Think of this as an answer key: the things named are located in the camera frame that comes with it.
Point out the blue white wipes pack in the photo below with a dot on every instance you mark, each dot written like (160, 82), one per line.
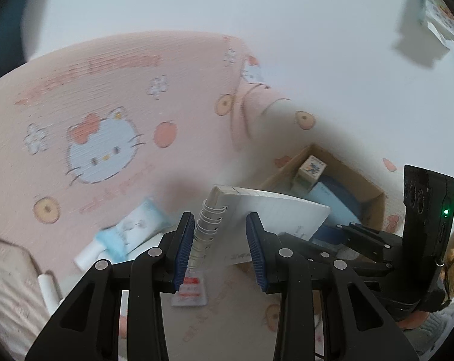
(142, 224)

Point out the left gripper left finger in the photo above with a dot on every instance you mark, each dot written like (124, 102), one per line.
(86, 324)

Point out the pink floral pillow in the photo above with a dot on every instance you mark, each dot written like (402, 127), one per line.
(22, 309)

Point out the small white printed box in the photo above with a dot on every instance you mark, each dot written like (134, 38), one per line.
(311, 170)

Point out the pink Hello Kitty bed sheet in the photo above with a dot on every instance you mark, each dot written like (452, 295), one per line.
(87, 133)

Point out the light blue box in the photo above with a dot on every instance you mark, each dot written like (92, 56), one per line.
(335, 202)

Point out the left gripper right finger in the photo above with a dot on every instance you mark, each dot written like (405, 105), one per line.
(327, 311)

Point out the brown cardboard box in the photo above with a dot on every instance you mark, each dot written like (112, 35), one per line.
(365, 200)

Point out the white spiral notebook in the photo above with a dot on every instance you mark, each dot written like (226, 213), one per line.
(222, 228)

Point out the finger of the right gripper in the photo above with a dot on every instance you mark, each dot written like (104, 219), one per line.
(378, 246)

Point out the white red spout pouch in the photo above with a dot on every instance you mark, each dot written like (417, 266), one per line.
(192, 293)

